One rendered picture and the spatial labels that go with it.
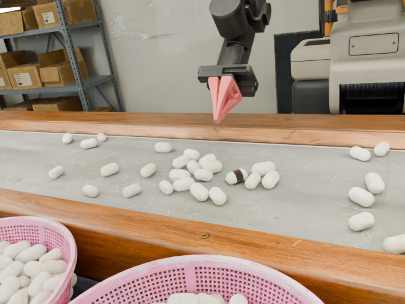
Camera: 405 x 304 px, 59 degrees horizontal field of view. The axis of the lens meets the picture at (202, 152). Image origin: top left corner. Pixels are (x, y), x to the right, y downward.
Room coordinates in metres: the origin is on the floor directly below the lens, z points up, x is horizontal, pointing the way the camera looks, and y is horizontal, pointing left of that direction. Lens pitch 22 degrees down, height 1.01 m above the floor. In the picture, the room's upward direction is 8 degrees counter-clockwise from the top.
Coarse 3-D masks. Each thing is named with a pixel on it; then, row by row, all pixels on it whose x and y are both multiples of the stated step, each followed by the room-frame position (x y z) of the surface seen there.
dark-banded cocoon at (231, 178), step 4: (232, 172) 0.50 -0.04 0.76; (244, 172) 0.50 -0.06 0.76; (228, 176) 0.49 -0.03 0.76; (232, 176) 0.49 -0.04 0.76; (244, 176) 0.49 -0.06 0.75; (228, 180) 0.49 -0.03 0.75; (232, 180) 0.49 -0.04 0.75; (236, 180) 0.49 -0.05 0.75; (244, 180) 0.50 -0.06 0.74; (232, 184) 0.49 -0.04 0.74
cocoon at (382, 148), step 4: (380, 144) 0.52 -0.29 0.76; (384, 144) 0.52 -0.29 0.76; (388, 144) 0.52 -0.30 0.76; (376, 148) 0.52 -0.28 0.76; (380, 148) 0.51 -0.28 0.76; (384, 148) 0.51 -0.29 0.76; (388, 148) 0.52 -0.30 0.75; (376, 152) 0.51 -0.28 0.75; (380, 152) 0.51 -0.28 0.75; (384, 152) 0.51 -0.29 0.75
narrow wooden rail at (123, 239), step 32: (0, 192) 0.54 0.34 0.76; (64, 224) 0.41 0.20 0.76; (96, 224) 0.40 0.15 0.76; (128, 224) 0.38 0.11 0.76; (160, 224) 0.37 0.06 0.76; (192, 224) 0.36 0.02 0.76; (96, 256) 0.39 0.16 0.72; (128, 256) 0.36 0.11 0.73; (160, 256) 0.34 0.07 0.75; (256, 256) 0.29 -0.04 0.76; (288, 256) 0.28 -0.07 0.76; (320, 256) 0.28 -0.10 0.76; (352, 256) 0.27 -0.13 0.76; (384, 256) 0.26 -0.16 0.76; (320, 288) 0.25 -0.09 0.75; (352, 288) 0.24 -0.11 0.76; (384, 288) 0.23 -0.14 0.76
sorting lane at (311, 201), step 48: (0, 144) 0.90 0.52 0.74; (48, 144) 0.84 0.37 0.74; (144, 144) 0.74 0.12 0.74; (192, 144) 0.69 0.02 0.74; (240, 144) 0.65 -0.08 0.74; (48, 192) 0.56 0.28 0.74; (144, 192) 0.51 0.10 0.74; (240, 192) 0.47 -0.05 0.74; (288, 192) 0.45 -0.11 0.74; (336, 192) 0.43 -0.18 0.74; (384, 192) 0.41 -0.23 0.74; (336, 240) 0.33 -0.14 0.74
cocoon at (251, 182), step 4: (252, 176) 0.48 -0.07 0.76; (256, 176) 0.48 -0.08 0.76; (248, 180) 0.47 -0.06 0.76; (252, 180) 0.47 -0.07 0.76; (256, 180) 0.47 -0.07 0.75; (248, 184) 0.47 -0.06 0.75; (252, 184) 0.46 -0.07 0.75; (256, 184) 0.47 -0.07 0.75; (248, 188) 0.47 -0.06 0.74; (252, 188) 0.47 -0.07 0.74
